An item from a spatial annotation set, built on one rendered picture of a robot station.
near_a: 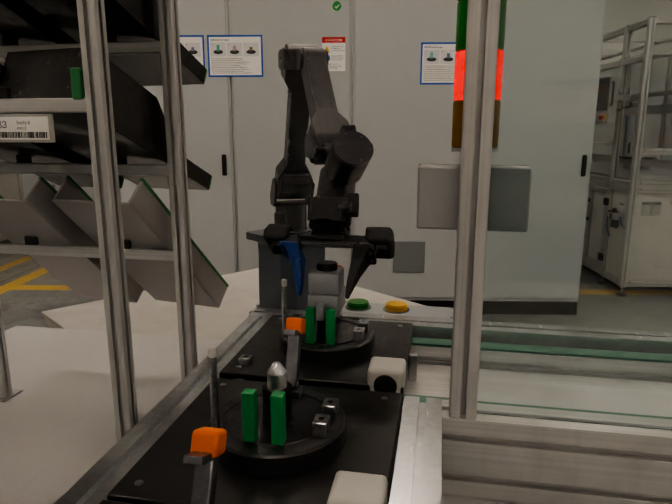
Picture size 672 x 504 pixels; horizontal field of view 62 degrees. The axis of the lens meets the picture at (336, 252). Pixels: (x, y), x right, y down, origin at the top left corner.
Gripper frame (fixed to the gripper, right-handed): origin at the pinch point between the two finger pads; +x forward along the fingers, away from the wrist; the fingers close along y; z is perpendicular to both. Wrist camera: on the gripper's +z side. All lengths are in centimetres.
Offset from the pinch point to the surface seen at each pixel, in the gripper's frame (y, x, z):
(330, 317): 1.5, 6.6, 0.5
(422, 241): 7, -144, -277
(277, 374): 0.2, 18.7, 18.2
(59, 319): -68, -2, -39
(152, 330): -44, 0, -37
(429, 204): 14.3, -1.6, 17.5
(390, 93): -17, -220, -214
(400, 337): 10.5, 5.3, -11.0
